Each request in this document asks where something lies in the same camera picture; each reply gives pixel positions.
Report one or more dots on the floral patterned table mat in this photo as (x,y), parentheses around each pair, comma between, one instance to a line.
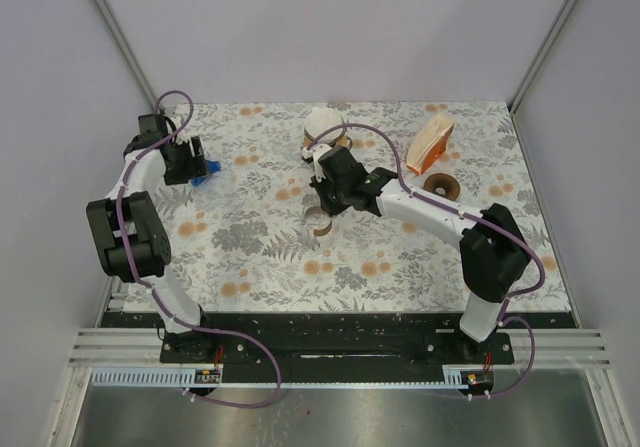
(244,240)

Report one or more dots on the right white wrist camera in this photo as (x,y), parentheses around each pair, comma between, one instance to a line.
(313,154)

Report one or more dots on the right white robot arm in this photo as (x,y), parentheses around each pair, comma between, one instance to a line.
(491,246)

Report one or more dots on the white slotted cable duct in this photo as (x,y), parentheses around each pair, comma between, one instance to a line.
(193,378)

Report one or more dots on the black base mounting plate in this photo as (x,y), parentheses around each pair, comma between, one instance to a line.
(328,348)

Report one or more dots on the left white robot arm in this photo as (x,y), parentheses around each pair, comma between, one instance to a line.
(130,238)

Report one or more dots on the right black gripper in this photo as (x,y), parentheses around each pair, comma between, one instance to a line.
(329,208)

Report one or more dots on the white paper coffee filter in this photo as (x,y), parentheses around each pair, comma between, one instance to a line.
(319,120)

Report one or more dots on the paper coffee filter pack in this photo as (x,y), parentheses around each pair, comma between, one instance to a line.
(429,143)

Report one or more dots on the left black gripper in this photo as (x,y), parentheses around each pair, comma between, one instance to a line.
(195,166)

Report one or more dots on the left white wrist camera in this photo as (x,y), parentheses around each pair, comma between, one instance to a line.
(182,144)

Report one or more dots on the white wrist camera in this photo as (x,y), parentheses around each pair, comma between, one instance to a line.
(313,154)
(182,144)

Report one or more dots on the glass coffee server carafe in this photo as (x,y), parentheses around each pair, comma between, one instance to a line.
(343,141)

